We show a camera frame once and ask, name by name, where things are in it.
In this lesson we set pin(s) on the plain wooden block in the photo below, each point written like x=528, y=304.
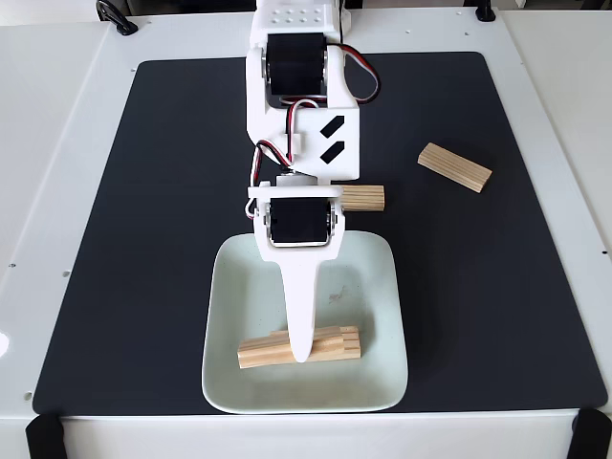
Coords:
x=263, y=354
x=454, y=167
x=365, y=197

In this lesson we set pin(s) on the grooved wooden block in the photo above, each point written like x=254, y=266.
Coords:
x=354, y=342

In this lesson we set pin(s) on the pale green square plate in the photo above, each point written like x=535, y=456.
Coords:
x=239, y=296

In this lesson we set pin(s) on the black rubber mat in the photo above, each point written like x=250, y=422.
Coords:
x=119, y=239

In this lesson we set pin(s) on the black corner bracket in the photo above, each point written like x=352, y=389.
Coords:
x=593, y=435
x=45, y=437

